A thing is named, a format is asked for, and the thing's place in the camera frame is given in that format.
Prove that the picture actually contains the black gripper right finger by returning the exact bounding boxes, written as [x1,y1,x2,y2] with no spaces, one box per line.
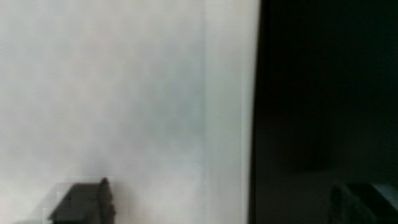
[326,183,398,224]

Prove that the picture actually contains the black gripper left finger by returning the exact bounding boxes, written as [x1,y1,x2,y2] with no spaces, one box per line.
[47,178,115,224]

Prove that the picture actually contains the white desk top tray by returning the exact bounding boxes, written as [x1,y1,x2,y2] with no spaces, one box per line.
[0,0,259,224]

